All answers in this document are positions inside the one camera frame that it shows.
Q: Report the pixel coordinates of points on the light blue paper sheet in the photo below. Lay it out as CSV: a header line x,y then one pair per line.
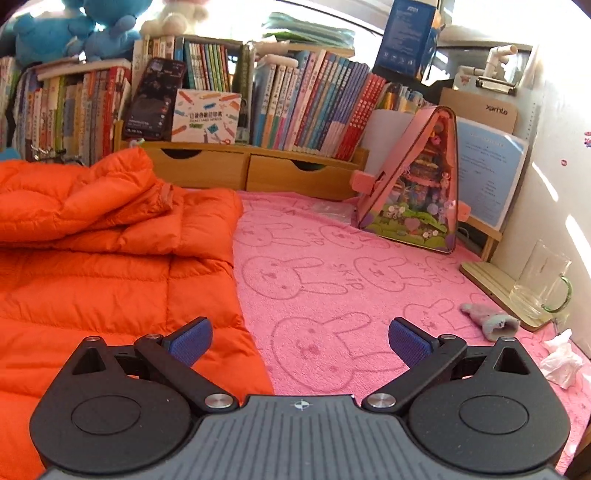
x,y
491,170

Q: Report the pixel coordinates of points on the crumpled white tissue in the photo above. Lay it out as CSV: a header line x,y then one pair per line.
x,y
561,362

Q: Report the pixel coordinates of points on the white card sheet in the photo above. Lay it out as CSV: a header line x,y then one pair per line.
x,y
388,131

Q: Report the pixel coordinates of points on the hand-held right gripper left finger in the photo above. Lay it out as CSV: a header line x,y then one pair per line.
x,y
191,340

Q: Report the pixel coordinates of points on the pink and white rabbit plush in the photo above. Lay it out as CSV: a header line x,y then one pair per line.
x,y
175,16

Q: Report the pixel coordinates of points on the orange down jacket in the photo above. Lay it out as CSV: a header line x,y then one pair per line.
x,y
92,277

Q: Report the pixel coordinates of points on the blue plush toy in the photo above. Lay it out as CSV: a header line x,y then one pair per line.
x,y
111,32
41,32

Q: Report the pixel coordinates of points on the clear plastic bag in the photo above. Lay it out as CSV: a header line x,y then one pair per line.
x,y
334,212

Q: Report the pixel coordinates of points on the dark blue carton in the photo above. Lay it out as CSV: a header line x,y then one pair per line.
x,y
406,37

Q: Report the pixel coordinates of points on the white plastic pipe piece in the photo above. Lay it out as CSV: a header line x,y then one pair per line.
x,y
501,57

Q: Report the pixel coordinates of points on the white paper roll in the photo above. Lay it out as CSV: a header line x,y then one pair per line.
x,y
277,60

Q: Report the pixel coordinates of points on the stack of green folders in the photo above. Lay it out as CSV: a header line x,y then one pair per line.
x,y
309,30

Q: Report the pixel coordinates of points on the thick beige-paged book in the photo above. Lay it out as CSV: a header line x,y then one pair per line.
x,y
83,68

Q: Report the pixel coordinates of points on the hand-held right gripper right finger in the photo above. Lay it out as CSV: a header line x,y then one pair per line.
x,y
406,342

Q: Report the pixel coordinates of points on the wooden stand base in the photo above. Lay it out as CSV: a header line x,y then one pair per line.
x,y
489,286

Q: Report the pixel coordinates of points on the pink rabbit-print blanket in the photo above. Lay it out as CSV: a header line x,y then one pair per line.
x,y
346,286

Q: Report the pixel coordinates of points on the black model bicycle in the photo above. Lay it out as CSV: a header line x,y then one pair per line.
x,y
60,154

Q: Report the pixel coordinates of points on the row of pastel-spine books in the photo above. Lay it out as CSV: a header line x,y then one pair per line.
x,y
318,101

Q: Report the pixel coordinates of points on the black smartphone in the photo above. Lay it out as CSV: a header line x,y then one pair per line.
x,y
154,99

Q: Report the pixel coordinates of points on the wooden desktop organizer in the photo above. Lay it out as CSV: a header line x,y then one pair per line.
x,y
247,150

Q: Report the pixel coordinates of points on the row of small green-spine books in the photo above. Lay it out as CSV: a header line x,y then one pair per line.
x,y
207,64

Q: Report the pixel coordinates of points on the white box with pencil print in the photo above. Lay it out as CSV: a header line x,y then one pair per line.
x,y
205,117

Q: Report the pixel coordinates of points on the pink triangular toy house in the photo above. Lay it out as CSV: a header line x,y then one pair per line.
x,y
415,194

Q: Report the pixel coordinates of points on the wooden drawer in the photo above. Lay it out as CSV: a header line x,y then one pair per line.
x,y
198,173
300,182

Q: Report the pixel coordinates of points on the brown clipboard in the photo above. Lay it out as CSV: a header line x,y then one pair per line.
x,y
480,108

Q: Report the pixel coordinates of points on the grey sock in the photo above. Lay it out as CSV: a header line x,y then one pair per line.
x,y
494,323

